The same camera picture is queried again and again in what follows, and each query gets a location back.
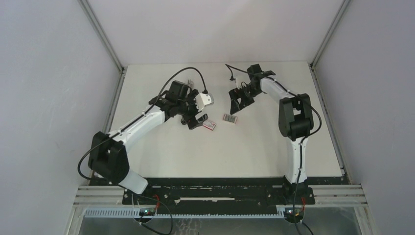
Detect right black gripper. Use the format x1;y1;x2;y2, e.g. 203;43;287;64
230;85;263;115

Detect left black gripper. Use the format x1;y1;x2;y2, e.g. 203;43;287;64
177;90;208;129

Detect grey black long stapler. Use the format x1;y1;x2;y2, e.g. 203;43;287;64
187;79;194;89

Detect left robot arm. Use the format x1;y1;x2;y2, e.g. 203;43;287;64
88;80;214;204

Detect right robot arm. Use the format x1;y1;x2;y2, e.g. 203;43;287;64
229;64;314;185

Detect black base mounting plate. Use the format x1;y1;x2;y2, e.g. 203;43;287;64
89;176;349;214

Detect left controller board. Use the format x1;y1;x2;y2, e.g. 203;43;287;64
139;209;157;217

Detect controller board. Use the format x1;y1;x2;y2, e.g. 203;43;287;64
139;209;157;217
283;208;304;224

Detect right controller board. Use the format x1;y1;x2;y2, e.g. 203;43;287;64
283;208;304;224

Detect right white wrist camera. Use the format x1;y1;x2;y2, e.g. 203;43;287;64
234;77;243;89

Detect right black camera cable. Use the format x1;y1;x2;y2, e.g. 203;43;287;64
225;63;323;235

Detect black camera cable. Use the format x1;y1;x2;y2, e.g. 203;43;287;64
225;63;323;235
77;67;209;181

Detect left black camera cable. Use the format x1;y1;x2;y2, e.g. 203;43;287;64
77;67;209;181

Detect right aluminium frame post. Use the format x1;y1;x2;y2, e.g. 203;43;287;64
309;0;352;78

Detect aluminium frame post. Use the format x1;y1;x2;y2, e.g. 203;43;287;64
77;0;125;93
309;0;352;78

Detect left aluminium frame post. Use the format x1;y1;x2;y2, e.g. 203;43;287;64
77;0;125;93

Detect white cable duct rail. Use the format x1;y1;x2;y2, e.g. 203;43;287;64
84;208;284;219

